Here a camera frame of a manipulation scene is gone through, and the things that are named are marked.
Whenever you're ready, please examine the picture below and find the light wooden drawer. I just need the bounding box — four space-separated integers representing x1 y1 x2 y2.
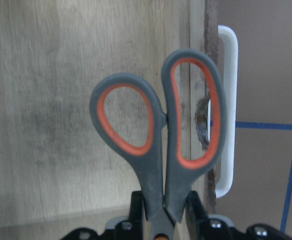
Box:
0 0 239 240

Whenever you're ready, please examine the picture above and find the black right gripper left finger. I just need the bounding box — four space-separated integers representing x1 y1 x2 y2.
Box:
128 191 144 240

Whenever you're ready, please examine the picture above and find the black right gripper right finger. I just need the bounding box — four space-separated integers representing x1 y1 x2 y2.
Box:
185 190 208 240

